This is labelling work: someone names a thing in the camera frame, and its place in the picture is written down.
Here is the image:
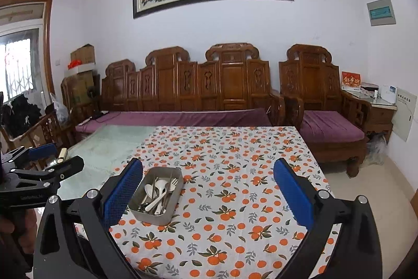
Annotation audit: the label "grey wall electrical panel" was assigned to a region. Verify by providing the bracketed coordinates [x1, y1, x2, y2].
[366, 0, 396, 26]

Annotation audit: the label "long-handled white spoon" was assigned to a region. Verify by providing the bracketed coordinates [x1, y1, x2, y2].
[144, 189, 171, 212]

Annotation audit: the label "wooden lattice chair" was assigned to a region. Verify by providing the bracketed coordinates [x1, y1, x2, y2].
[0, 109, 74, 168]

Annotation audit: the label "white box with red item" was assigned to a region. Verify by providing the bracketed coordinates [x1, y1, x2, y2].
[64, 61, 98, 77]

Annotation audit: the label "pile of black clothes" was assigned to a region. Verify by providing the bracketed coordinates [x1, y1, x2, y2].
[2, 94, 43, 139]

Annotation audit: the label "long purple sofa cushion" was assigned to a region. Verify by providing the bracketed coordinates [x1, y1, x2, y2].
[76, 107, 273, 136]

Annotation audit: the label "carved wooden armchair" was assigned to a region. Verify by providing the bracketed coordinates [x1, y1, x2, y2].
[278, 44, 373, 178]

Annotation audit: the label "red gift box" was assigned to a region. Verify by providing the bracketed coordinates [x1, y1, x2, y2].
[341, 71, 361, 90]

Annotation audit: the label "white box-shaped device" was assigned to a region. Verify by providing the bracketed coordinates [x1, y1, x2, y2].
[380, 85, 397, 103]

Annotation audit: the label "square purple seat cushion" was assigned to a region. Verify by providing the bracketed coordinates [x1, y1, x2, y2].
[300, 111, 365, 143]

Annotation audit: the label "crumpled plastic bags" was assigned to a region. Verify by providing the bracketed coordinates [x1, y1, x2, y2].
[366, 133, 389, 165]

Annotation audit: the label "dark brown chopstick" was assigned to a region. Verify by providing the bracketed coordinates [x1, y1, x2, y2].
[162, 169, 173, 214]

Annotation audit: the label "beige wall panel box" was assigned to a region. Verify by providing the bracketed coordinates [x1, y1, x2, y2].
[392, 86, 418, 142]

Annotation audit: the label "person's left hand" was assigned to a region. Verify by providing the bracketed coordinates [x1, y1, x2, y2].
[0, 209, 37, 253]

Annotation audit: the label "orange fruit print tablecloth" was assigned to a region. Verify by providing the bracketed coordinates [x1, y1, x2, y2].
[74, 125, 342, 279]

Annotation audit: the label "large brown cardboard box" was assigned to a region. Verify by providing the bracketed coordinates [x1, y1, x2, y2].
[62, 73, 100, 113]

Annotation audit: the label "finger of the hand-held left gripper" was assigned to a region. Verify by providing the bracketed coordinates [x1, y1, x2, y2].
[3, 143, 59, 169]
[11, 156, 85, 189]

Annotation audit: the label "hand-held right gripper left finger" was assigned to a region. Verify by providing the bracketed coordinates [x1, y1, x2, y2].
[33, 157, 144, 279]

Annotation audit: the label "metal fork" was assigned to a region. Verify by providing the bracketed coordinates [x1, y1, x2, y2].
[137, 200, 155, 213]

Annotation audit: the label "carved wooden sofa bench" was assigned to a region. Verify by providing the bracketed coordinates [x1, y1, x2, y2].
[70, 43, 286, 129]

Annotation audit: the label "wooden side table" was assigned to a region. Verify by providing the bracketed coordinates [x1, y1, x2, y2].
[341, 88, 397, 136]

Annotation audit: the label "rectangular metal tray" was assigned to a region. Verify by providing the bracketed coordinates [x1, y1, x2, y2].
[128, 167, 184, 226]

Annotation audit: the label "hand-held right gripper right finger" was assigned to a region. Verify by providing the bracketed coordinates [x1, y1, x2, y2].
[273, 159, 383, 279]

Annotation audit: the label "barred window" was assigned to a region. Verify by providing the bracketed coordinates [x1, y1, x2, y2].
[0, 29, 44, 103]

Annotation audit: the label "small brown cardboard box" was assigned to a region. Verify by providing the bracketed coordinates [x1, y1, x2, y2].
[70, 44, 96, 64]

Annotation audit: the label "clear plastic bag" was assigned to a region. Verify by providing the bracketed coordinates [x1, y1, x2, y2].
[49, 93, 70, 124]

